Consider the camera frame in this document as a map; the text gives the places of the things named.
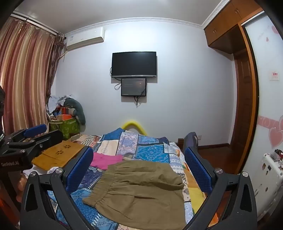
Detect wooden overhead cabinet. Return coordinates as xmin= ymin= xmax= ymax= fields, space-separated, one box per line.
xmin=203 ymin=0 xmax=263 ymax=54

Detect pile of clothes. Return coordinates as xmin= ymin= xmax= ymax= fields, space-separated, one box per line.
xmin=47 ymin=94 xmax=74 ymax=116

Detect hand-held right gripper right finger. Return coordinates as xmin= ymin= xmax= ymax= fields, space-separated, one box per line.
xmin=183 ymin=146 xmax=264 ymax=230

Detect white heart-print sliding door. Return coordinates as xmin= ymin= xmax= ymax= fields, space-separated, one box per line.
xmin=241 ymin=11 xmax=283 ymax=206

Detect yellow foam hoop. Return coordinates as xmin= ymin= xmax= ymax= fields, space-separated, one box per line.
xmin=121 ymin=120 xmax=148 ymax=135

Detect patchwork blanket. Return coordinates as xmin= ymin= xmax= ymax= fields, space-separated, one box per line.
xmin=22 ymin=129 xmax=213 ymax=230

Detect striped cloth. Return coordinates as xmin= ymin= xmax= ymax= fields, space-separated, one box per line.
xmin=70 ymin=134 xmax=102 ymax=148

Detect white air conditioner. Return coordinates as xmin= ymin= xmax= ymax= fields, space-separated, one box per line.
xmin=65 ymin=28 xmax=105 ymax=51

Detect khaki pants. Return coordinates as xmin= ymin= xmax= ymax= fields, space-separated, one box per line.
xmin=82 ymin=160 xmax=186 ymax=230

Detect orange box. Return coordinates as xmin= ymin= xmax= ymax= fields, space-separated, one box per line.
xmin=59 ymin=107 xmax=75 ymax=116

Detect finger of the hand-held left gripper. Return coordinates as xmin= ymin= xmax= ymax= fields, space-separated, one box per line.
xmin=9 ymin=123 xmax=48 ymax=142
xmin=6 ymin=130 xmax=64 ymax=156

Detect black wall television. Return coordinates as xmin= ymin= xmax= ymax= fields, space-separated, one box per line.
xmin=111 ymin=51 xmax=157 ymax=78

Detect white sticker-covered suitcase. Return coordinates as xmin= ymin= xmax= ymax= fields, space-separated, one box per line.
xmin=253 ymin=152 xmax=283 ymax=200

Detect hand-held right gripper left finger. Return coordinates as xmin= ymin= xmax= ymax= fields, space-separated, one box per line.
xmin=20 ymin=146 xmax=98 ymax=230

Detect wooden lap desk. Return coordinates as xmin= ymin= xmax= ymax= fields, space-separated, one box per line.
xmin=31 ymin=140 xmax=85 ymax=171

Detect pink cloth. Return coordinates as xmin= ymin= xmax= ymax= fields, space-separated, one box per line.
xmin=91 ymin=153 xmax=123 ymax=171

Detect striped pink curtain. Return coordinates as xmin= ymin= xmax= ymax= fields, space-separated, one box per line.
xmin=0 ymin=15 xmax=65 ymax=137

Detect small black monitor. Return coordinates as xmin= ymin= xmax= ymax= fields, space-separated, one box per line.
xmin=121 ymin=77 xmax=147 ymax=97

